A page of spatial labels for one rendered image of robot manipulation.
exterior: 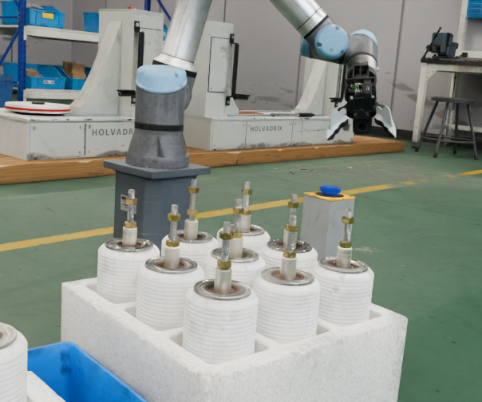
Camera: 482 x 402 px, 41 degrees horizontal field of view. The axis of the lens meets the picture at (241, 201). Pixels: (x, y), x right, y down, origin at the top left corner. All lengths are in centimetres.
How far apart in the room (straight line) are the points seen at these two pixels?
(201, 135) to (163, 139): 224
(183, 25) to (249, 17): 627
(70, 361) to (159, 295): 19
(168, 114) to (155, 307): 69
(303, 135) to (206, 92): 91
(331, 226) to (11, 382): 70
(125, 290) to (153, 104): 61
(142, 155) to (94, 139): 168
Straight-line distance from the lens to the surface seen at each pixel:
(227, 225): 82
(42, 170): 297
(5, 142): 316
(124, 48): 343
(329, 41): 151
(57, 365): 102
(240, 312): 82
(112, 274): 101
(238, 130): 385
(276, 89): 757
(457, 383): 130
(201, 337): 83
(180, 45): 165
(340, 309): 98
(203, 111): 374
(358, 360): 98
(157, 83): 150
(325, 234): 121
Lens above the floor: 53
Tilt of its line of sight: 11 degrees down
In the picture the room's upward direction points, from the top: 4 degrees clockwise
